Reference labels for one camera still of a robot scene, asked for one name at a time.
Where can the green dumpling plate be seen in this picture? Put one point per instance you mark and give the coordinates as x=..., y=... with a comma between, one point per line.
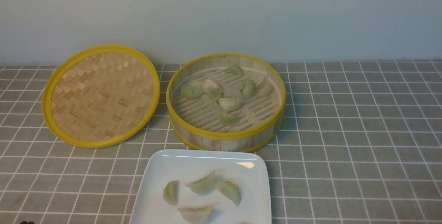
x=204, y=185
x=170, y=192
x=229, y=190

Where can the yellow-rimmed bamboo steamer basket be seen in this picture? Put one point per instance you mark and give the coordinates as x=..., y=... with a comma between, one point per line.
x=196, y=122

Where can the green dumpling plate centre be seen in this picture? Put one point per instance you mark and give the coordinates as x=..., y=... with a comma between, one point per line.
x=204, y=185

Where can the pale dumpling basket centre-left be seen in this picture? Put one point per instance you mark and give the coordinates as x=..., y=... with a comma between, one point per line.
x=209, y=85

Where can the green dumpling plate right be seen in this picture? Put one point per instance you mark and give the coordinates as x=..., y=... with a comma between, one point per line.
x=229, y=190

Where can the green dumpling basket front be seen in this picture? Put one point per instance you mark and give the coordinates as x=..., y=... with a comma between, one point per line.
x=228, y=119

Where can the pale dumpling plate bottom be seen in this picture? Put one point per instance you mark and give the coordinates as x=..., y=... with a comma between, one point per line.
x=196, y=215

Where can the woven bamboo steamer lid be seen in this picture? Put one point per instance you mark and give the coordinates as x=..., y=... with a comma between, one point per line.
x=101, y=96

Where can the green dumpling at basket back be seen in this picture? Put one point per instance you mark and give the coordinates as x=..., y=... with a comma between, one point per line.
x=236, y=70

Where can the small green dumpling basket centre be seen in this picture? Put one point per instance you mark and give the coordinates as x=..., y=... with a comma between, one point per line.
x=214, y=94

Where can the pale flat dumpling basket centre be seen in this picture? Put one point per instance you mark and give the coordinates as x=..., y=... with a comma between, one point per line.
x=232, y=92

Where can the pale round dumpling basket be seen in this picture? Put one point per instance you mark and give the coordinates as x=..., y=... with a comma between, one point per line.
x=230, y=104

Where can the green dumpling plate left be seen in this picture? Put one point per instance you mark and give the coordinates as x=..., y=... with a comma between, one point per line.
x=170, y=192

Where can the white square plate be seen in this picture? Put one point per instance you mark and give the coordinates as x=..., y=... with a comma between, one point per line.
x=248, y=171

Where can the grey checked tablecloth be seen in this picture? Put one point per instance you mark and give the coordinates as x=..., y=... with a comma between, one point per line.
x=360, y=143

